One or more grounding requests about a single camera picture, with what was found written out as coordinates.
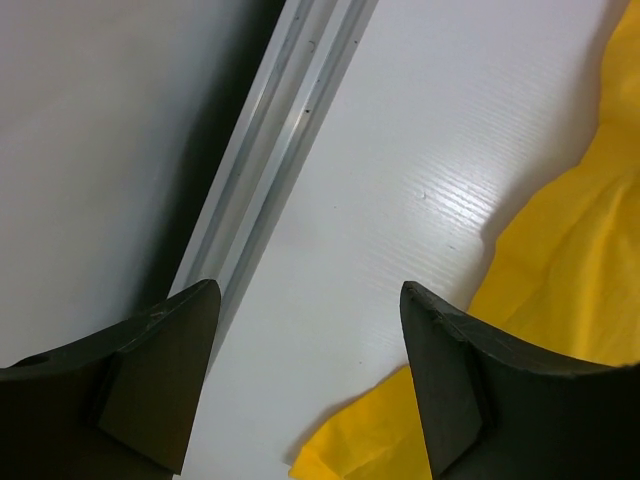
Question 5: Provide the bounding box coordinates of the aluminium table frame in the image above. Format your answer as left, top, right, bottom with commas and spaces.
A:
167, 0, 381, 314

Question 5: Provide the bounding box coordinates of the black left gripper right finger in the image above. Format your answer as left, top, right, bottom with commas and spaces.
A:
400, 281, 639, 479

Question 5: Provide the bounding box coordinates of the yellow printed pillowcase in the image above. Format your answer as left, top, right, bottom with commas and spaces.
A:
289, 2, 639, 479

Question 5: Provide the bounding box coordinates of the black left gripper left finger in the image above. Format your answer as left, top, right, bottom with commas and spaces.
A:
1, 280, 221, 479

